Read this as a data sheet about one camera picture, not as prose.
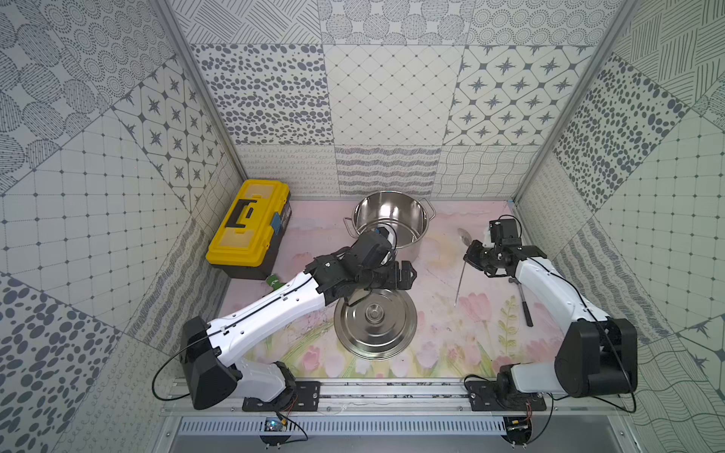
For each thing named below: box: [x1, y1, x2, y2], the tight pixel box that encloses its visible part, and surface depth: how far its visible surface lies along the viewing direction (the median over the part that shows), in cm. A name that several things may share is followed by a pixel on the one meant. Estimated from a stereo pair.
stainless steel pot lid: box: [333, 287, 419, 361], surface depth 87 cm
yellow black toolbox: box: [205, 179, 292, 281], surface depth 91 cm
